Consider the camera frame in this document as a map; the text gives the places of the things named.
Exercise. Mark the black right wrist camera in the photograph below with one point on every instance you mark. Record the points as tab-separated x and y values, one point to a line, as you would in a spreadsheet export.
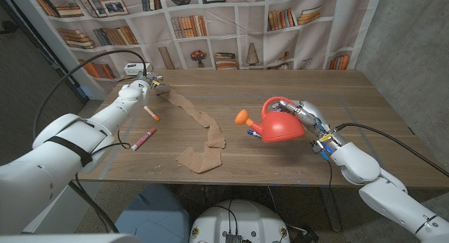
317	146

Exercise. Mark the grey table leg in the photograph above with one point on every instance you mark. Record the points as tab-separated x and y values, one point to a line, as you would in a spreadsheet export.
331	211

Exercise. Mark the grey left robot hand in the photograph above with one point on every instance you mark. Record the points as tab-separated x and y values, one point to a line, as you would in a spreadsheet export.
152	81

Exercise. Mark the red watering can orange spout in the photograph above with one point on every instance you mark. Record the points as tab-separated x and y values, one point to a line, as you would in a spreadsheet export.
280	125

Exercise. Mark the white power strip box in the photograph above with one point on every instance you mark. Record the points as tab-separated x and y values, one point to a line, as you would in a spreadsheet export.
135	69

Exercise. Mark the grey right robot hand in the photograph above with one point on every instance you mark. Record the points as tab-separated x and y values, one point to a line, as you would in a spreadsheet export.
312	116

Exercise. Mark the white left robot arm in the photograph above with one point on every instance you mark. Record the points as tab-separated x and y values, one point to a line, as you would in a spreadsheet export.
70	155

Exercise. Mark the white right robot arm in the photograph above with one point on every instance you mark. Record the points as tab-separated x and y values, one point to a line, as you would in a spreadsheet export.
372	176

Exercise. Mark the dark perforated panel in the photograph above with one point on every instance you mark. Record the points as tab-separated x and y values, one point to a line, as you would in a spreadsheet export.
21	95

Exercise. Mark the tan adhesive wrap strip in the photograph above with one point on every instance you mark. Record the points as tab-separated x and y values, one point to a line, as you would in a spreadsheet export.
201	160

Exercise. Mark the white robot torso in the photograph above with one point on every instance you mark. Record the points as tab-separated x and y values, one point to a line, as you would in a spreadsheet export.
245	222

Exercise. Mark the orange marker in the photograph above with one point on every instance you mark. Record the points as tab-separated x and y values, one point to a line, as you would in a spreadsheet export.
152	113

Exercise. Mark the white pen dark blue cap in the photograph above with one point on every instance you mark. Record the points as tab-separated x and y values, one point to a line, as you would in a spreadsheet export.
253	133

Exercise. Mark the blue grey base cover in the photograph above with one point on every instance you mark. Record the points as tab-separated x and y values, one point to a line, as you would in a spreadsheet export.
154	215

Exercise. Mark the printed bookshelf backdrop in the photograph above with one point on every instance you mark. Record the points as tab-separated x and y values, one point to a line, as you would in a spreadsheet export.
245	25

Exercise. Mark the red marker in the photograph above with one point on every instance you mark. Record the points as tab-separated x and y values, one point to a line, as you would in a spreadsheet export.
144	138

